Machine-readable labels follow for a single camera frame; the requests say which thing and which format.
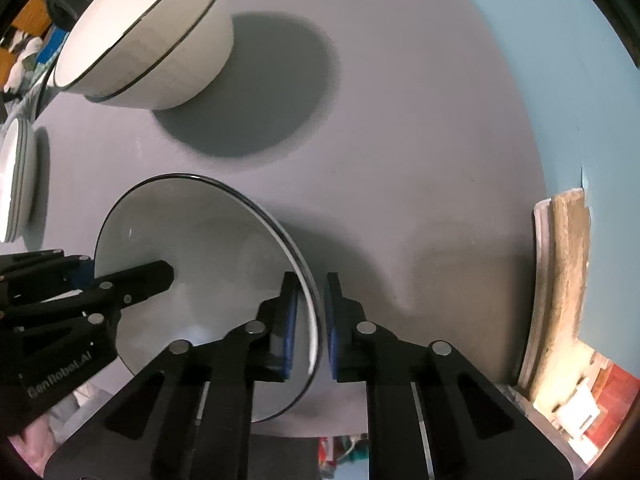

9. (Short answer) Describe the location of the colourful patterned bag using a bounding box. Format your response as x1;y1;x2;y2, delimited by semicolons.
317;435;368;480

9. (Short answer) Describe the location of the white plate black rim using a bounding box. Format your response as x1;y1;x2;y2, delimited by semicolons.
94;173;322;423
0;117;40;243

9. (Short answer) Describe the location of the red cardboard box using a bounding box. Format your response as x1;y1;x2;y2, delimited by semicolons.
582;365;633;441

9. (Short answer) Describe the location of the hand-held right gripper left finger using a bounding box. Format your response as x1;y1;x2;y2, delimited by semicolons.
44;271;302;480

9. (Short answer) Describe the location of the person's left hand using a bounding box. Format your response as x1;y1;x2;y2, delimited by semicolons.
7;422;61;466

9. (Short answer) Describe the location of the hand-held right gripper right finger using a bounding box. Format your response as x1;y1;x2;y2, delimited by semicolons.
324;271;573;480

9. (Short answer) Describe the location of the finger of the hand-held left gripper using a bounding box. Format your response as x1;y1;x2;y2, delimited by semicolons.
10;259;175;331
0;249;95;306

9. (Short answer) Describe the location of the beige rough board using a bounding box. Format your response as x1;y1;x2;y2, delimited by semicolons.
517;187;593;396

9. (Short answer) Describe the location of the white plastic object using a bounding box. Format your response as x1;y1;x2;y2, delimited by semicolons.
550;385;601;436

